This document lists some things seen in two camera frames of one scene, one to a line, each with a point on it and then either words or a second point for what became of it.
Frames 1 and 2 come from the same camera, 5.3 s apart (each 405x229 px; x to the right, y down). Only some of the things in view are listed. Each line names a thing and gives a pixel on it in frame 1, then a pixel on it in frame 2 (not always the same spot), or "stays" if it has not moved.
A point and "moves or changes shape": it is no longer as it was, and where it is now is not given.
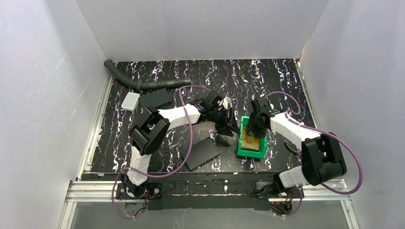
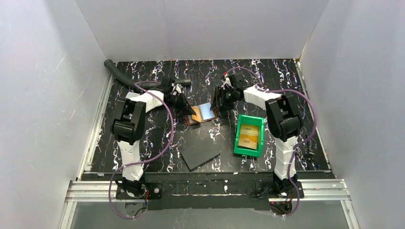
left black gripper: x=226 y=123 → x=180 y=100
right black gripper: x=255 y=125 → x=222 y=98
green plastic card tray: x=261 y=153 moves or changes shape
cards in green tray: x=250 y=141 stays
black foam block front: x=201 y=153 stays
